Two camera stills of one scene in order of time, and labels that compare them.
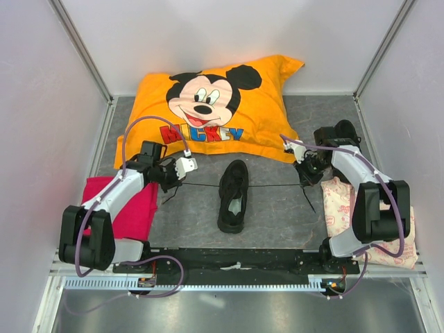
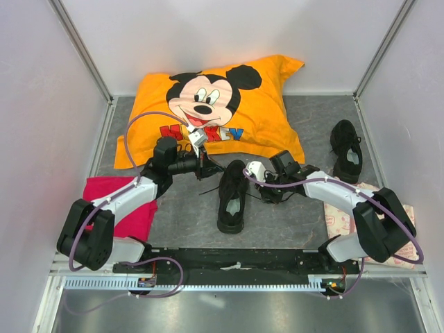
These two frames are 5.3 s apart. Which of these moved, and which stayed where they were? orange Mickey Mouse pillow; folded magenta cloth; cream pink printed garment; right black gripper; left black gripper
Moved: left black gripper; right black gripper
Stayed: cream pink printed garment; orange Mickey Mouse pillow; folded magenta cloth
